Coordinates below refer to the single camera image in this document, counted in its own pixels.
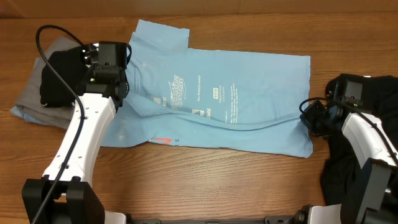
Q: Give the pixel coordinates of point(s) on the grey folded garment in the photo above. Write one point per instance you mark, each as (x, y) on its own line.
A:
(59, 117)

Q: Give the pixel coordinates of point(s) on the light blue folded garment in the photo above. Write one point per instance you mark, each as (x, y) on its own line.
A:
(28, 106)

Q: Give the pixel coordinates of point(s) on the light blue printed t-shirt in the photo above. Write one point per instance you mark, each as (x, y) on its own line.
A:
(180, 96)

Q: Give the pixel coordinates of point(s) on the black crumpled garment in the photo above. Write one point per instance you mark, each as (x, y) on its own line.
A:
(379, 95)

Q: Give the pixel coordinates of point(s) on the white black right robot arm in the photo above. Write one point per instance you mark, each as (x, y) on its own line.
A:
(358, 118)

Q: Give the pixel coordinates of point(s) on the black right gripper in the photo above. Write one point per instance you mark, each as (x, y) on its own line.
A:
(306, 117)

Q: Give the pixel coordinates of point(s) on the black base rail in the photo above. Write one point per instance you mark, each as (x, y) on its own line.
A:
(266, 220)

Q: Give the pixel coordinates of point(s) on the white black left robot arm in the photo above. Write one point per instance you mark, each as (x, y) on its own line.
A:
(64, 193)

